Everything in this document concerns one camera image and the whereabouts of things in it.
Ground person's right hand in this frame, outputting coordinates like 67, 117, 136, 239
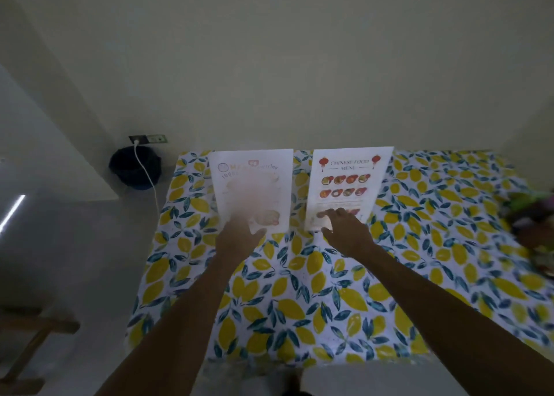
317, 208, 376, 259

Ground person's left hand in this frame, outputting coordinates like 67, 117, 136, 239
215, 179, 267, 261

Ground person's left forearm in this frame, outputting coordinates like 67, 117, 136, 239
94, 249, 249, 396

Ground person's right forearm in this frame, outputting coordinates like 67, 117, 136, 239
359, 241, 554, 396

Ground white menu sheet orange heading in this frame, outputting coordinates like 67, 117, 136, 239
208, 149, 294, 235

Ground white menu sheet red lanterns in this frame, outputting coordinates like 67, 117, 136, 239
304, 146, 395, 232

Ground lemon print tablecloth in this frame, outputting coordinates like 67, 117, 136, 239
125, 149, 554, 368

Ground black waste bin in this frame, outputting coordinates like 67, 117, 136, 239
108, 145, 162, 190

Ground colourful toy pile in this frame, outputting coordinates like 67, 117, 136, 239
500, 190, 554, 279

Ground wooden stool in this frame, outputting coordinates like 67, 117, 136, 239
0, 307, 81, 396

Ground white charger cable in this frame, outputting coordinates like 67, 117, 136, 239
133, 139, 161, 219

